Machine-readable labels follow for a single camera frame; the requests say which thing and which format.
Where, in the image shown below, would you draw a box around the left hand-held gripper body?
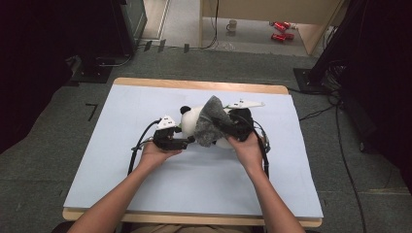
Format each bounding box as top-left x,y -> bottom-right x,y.
153,115 -> 183,151

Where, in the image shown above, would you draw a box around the long black floor cable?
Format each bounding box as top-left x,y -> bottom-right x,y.
297,93 -> 368,233

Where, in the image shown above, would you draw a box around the black cabinet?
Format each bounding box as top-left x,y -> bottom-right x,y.
110,0 -> 149,56

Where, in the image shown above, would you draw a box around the beige mug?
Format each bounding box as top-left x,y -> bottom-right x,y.
225,18 -> 238,33

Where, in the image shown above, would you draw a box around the black metal stand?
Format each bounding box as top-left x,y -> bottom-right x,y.
292,0 -> 358,95

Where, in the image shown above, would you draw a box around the bundle of black cables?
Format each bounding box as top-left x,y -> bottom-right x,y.
324,59 -> 345,95

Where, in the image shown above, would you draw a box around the black stand base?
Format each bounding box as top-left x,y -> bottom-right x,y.
71,56 -> 115,84

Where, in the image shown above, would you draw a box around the hanging black cable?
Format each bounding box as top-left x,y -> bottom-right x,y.
200,0 -> 220,50

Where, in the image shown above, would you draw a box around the wooden table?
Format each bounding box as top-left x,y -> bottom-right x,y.
61,77 -> 324,227

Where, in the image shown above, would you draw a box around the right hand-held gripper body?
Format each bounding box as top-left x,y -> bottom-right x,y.
226,99 -> 266,143

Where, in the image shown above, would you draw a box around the light blue table mat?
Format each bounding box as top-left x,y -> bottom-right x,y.
62,84 -> 325,218

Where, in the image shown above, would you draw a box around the person's right hand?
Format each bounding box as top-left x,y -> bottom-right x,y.
226,132 -> 265,178

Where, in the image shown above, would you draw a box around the light wooden desk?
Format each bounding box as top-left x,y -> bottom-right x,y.
198,0 -> 344,56

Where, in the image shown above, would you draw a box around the hand-held gripper cable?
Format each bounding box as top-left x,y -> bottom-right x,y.
252,119 -> 272,180
126,118 -> 162,176

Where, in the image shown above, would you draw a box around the right hand-held gripper cable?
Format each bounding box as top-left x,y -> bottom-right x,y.
252,119 -> 272,180

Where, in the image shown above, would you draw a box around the panda plush toy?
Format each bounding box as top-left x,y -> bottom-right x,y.
179,105 -> 241,150

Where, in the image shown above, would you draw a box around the grey cloth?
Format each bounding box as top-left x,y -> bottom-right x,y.
193,94 -> 235,149

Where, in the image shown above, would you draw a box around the dark curtain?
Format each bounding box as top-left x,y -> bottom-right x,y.
0,0 -> 113,154
339,0 -> 412,195

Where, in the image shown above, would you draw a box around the left hand-held gripper cable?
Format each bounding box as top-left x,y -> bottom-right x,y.
126,118 -> 162,176

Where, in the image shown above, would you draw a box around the person's left hand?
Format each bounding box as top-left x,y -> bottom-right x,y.
138,142 -> 183,173

